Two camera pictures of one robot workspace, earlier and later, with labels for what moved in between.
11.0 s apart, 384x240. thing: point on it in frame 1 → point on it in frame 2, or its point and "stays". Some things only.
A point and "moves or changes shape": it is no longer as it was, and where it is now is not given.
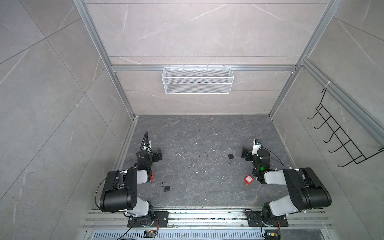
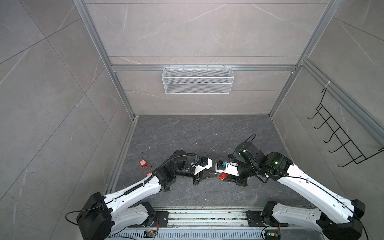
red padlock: x=249 y=179 moves or changes shape
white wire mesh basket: x=198 y=80 stays
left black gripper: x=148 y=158 → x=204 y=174
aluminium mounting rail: x=315 y=219 stays
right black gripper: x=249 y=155 → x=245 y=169
